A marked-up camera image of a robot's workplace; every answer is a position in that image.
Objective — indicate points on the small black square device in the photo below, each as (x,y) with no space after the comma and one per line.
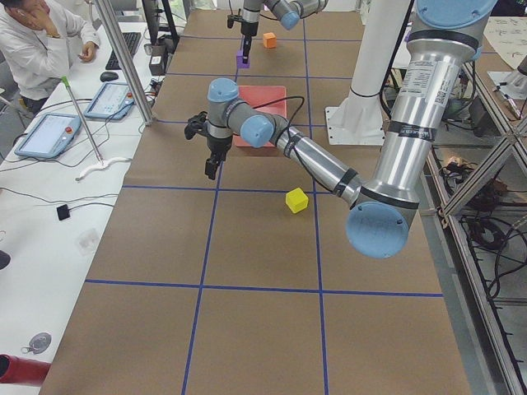
(63,212)

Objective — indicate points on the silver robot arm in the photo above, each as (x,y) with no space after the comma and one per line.
(287,13)
(410,56)

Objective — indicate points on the black power box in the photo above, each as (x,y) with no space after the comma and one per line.
(161,55)

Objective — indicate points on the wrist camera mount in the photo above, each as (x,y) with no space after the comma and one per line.
(196,125)
(232,19)

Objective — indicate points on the black monitor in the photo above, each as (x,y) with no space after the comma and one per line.
(153,11)

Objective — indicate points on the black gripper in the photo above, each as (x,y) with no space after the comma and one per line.
(216,145)
(248,29)

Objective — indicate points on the near teach pendant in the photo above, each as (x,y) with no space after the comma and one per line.
(50,136)

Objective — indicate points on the purple foam block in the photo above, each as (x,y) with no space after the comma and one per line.
(241,61)

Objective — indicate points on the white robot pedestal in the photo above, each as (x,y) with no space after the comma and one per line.
(359,118)

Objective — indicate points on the round metal keyring disc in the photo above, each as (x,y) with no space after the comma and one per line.
(38,344)

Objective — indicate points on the teach pendant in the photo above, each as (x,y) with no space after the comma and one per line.
(50,136)
(112,102)

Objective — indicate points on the orange foam block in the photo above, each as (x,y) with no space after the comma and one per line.
(269,40)

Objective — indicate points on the yellow foam block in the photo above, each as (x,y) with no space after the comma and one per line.
(296,200)

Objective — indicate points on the seated person white shirt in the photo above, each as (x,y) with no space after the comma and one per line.
(35,41)

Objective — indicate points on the black computer mouse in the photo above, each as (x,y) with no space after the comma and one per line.
(108,76)

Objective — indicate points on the red cylinder bottle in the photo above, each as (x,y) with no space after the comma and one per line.
(17,370)

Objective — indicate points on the far teach pendant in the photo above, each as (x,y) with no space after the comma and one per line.
(112,102)

